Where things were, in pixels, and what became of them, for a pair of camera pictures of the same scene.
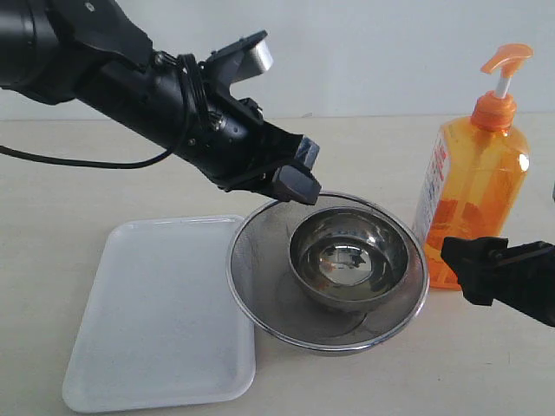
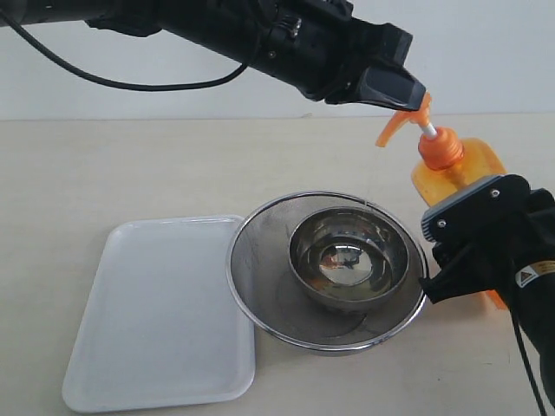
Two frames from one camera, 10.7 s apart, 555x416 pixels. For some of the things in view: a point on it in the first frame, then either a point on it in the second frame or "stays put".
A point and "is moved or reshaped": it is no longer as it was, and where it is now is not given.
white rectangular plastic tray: [163, 330] stays put
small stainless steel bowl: [346, 258] stays put
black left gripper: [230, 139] to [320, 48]
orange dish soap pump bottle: [474, 181] is moved or reshaped
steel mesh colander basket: [262, 282] stays put
